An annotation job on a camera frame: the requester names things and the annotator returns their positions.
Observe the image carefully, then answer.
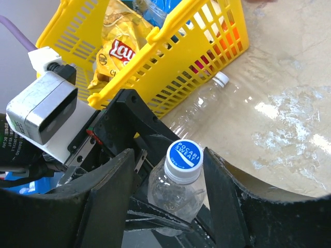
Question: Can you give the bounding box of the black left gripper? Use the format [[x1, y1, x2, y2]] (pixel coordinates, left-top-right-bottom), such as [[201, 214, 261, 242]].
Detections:
[[1, 89, 179, 247]]

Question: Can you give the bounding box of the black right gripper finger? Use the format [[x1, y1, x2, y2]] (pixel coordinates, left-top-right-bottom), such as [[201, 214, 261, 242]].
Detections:
[[203, 148, 330, 247]]

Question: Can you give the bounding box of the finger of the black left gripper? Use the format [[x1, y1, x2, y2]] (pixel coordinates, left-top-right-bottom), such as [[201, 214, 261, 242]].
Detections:
[[125, 196, 207, 247]]

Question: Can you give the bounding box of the blue Pocari Sweat cap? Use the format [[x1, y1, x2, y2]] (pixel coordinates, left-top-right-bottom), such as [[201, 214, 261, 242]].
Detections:
[[164, 139, 203, 185]]

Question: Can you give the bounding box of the clear bottle lying flat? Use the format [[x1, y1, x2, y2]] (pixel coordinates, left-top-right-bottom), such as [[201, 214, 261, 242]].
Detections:
[[162, 70, 238, 147]]

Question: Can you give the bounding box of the yellow Lays chips bag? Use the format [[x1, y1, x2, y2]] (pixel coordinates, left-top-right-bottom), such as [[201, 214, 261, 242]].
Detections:
[[87, 1, 153, 89]]

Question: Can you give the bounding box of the yellow plastic shopping basket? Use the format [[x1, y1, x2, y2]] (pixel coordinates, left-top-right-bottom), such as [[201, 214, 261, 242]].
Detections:
[[36, 1, 249, 117]]

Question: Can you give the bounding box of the blue white plastic package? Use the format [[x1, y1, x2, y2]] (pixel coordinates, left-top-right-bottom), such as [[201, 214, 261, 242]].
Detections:
[[133, 0, 181, 28]]

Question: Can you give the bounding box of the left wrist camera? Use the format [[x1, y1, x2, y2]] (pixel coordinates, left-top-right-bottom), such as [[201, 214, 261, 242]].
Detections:
[[6, 46, 96, 163]]

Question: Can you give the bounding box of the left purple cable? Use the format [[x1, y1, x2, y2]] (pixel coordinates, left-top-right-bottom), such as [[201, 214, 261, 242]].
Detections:
[[0, 14, 38, 52]]

